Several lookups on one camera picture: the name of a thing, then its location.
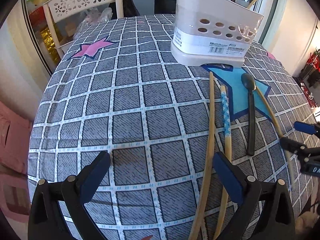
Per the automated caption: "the blue patterned wooden chopstick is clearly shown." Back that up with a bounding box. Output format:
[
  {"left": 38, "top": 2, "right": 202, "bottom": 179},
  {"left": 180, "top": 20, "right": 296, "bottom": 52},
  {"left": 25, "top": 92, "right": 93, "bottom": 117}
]
[{"left": 213, "top": 85, "right": 232, "bottom": 239}]

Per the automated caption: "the pink cushion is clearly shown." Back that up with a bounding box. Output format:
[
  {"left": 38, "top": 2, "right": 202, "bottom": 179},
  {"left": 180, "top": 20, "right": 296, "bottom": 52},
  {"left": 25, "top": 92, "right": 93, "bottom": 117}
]
[{"left": 0, "top": 103, "right": 32, "bottom": 174}]

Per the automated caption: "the grey checkered tablecloth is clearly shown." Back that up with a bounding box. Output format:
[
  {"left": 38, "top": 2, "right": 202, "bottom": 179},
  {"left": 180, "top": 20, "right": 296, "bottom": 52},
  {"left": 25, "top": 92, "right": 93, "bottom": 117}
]
[{"left": 28, "top": 15, "right": 319, "bottom": 239}]

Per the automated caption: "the white plastic utensil caddy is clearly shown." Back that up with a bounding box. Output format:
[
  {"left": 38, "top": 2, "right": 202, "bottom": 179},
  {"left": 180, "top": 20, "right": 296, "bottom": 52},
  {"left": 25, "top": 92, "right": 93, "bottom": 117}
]
[{"left": 170, "top": 0, "right": 263, "bottom": 68}]

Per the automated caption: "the black bag on cart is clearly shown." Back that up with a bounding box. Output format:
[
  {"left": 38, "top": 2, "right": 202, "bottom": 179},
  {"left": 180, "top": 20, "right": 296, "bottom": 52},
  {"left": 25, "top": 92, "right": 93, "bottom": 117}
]
[{"left": 123, "top": 0, "right": 140, "bottom": 17}]

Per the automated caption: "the black built-in oven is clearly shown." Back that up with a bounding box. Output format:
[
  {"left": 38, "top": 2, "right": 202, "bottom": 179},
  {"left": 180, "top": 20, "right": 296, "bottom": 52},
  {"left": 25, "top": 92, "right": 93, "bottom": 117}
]
[{"left": 154, "top": 0, "right": 176, "bottom": 14}]

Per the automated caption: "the white floral storage cart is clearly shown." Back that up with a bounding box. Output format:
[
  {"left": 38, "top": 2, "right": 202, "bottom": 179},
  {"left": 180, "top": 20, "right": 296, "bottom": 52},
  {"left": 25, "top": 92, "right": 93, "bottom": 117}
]
[{"left": 43, "top": 0, "right": 124, "bottom": 57}]

